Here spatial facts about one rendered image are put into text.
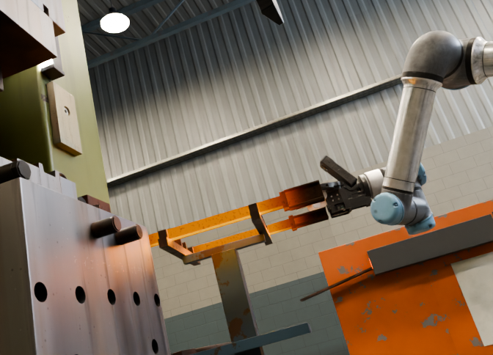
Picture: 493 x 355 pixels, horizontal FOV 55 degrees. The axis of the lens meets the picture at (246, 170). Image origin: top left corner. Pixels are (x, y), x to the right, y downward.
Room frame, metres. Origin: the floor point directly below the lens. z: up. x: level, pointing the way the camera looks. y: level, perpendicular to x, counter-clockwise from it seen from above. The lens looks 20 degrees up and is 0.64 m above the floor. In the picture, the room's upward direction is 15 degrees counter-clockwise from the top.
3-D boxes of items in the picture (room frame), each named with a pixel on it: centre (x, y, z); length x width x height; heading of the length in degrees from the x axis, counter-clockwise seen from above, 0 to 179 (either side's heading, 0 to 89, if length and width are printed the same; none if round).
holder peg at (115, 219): (0.72, 0.24, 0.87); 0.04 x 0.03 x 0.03; 81
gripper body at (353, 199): (1.26, -0.24, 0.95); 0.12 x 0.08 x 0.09; 86
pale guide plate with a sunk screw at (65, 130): (1.03, 0.40, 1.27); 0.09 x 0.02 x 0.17; 171
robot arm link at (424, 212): (1.24, -0.39, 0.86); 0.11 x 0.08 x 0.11; 141
